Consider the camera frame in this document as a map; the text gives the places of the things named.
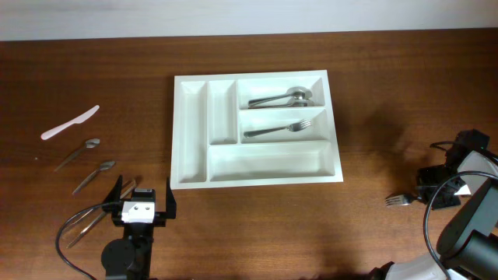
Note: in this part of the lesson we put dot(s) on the small teaspoon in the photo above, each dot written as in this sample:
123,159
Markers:
102,167
88,144

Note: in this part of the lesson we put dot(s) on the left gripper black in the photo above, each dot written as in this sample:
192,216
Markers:
113,197

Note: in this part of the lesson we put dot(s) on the metal knife near left arm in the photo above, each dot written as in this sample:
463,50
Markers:
128,186

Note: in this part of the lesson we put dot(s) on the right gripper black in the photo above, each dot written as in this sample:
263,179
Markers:
422,173

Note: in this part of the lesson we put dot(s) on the white plastic cutlery tray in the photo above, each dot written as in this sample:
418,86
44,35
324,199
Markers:
211,114

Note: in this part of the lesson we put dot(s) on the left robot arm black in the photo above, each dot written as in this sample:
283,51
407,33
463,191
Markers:
129,257

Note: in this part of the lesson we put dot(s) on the large metal spoon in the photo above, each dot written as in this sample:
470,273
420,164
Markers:
289,103
297,93

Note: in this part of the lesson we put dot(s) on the small teaspoon upper left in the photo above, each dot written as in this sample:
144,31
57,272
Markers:
88,144

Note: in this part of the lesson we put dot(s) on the small teaspoon lower left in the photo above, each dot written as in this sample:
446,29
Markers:
102,167

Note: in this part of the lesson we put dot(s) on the white plastic knife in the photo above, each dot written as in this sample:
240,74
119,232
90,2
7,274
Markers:
77,120

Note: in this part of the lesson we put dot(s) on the metal fork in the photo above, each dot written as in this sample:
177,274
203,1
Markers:
401,200
294,127

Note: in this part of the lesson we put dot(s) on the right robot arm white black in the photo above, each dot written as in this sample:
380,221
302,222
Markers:
467,247

